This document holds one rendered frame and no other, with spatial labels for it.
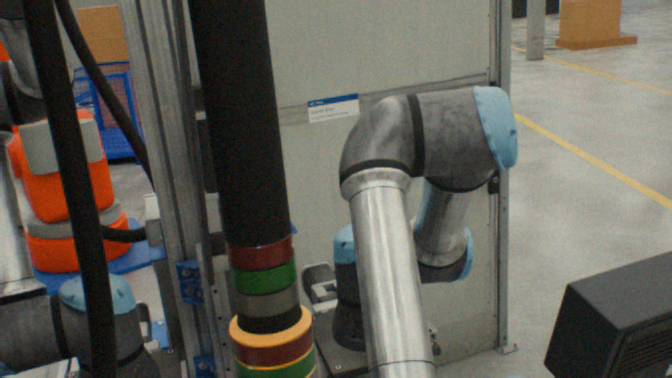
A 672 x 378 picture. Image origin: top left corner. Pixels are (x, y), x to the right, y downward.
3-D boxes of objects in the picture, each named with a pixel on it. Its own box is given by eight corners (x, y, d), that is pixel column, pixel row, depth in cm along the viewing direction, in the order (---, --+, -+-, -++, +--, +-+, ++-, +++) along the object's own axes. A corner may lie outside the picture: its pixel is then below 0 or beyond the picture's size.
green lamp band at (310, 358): (284, 399, 30) (282, 378, 30) (218, 375, 33) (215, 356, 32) (331, 352, 34) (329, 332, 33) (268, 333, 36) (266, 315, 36)
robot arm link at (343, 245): (334, 277, 130) (328, 218, 126) (397, 271, 130) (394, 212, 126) (337, 306, 119) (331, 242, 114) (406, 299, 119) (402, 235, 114)
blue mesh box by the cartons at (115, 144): (63, 172, 657) (40, 80, 624) (101, 141, 775) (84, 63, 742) (145, 164, 657) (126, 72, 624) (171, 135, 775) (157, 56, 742)
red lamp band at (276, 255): (267, 275, 29) (264, 251, 28) (213, 263, 31) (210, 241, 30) (307, 247, 31) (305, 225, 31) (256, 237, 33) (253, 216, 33)
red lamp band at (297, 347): (281, 377, 30) (278, 355, 29) (214, 354, 32) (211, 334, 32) (329, 331, 33) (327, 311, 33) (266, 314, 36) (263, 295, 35)
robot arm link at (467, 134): (387, 242, 131) (404, 74, 83) (458, 236, 131) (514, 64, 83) (395, 296, 125) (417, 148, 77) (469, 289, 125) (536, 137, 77)
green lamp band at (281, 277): (270, 300, 29) (267, 277, 29) (217, 286, 31) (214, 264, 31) (310, 269, 32) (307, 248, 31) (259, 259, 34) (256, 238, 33)
